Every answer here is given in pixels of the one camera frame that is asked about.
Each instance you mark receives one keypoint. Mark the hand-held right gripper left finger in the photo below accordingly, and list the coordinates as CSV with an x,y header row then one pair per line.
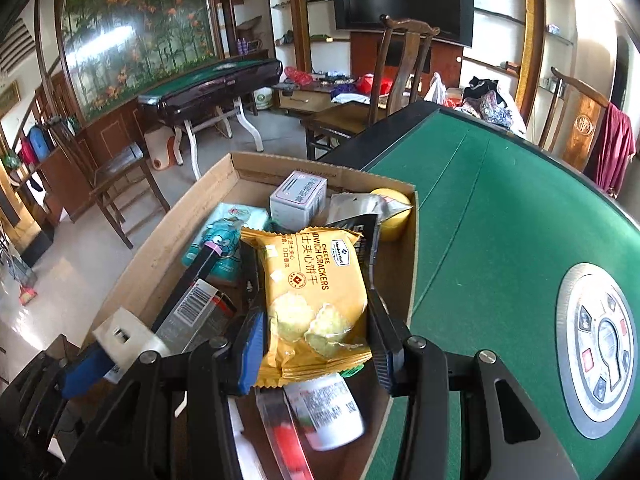
x,y
252,355

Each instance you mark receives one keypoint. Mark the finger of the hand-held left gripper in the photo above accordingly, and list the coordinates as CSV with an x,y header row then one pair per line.
x,y
82,372

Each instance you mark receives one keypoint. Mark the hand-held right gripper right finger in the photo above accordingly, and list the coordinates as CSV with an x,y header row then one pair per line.
x,y
382,355

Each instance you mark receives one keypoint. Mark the white plastic block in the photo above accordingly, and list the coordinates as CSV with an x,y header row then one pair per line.
x,y
127,340

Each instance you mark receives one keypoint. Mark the yellow cracker packet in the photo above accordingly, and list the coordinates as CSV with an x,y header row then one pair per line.
x,y
310,300

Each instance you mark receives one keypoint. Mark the cardboard box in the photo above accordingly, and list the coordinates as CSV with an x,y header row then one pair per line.
x,y
150,270

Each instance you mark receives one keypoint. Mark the yellow ball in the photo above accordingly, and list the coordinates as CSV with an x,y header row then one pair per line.
x,y
397,225

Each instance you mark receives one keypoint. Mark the white medicine box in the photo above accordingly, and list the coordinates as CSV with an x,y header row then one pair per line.
x,y
297,200

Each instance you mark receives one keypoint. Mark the black box barcode label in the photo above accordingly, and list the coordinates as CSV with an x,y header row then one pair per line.
x,y
200,310

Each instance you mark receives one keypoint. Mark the white pill bottle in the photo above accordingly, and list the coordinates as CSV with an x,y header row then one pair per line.
x,y
327,410

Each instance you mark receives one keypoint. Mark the clear red tube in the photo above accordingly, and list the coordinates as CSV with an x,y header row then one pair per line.
x,y
285,435

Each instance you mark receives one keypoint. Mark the black marker pink cap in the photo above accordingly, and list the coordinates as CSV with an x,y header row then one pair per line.
x,y
195,280

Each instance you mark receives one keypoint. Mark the red broom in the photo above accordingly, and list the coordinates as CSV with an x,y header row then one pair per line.
x,y
25,292

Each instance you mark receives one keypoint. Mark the teal cartoon tissue pack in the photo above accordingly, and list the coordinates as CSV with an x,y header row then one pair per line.
x,y
230,230

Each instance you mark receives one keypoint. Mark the black white printed package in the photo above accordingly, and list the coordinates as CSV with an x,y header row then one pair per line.
x,y
360,210

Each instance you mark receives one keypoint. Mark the wooden armchair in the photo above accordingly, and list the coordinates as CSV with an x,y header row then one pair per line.
x,y
120,170

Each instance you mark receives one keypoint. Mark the round silver control panel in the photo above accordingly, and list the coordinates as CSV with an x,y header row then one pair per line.
x,y
600,350

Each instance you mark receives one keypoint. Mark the white orange plastic stool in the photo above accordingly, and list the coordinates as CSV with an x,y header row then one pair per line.
x,y
162,150

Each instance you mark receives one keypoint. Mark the blue container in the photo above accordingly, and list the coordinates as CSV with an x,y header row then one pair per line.
x,y
39,139

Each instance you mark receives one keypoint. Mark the dark wooden chair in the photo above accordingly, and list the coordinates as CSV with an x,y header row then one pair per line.
x,y
345,120

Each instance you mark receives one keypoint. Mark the white bucket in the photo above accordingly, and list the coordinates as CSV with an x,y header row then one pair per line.
x,y
262,99

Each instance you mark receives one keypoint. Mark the low wooden coffee table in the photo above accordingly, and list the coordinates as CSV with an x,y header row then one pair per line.
x,y
310,97

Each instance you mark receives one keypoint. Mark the red cloth item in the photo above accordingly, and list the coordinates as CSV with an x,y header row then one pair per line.
x,y
375,85

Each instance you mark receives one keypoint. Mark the white plastic bag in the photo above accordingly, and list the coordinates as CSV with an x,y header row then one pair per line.
x,y
435,90

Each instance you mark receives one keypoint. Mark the pile of clothes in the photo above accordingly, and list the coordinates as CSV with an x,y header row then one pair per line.
x,y
490,105

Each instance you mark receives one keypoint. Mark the folding mahjong table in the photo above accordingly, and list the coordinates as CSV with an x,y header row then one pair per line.
x,y
210,85

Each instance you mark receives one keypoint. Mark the red plastic bag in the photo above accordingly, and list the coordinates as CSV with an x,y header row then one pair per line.
x,y
299,76

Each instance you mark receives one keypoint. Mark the carved back wooden chair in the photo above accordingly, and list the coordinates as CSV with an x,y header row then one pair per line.
x,y
582,125

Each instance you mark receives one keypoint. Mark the purple bottles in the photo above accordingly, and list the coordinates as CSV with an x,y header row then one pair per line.
x,y
244,46

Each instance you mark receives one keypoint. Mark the maroon cloth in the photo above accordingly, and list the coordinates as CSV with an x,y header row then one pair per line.
x,y
615,150

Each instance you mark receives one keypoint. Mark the black television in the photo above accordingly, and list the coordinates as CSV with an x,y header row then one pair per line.
x,y
400,2

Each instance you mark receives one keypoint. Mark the wall air vent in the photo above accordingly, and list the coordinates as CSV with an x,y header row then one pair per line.
x,y
17,45

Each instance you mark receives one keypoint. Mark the floral wall painting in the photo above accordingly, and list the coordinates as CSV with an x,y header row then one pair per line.
x,y
140,35

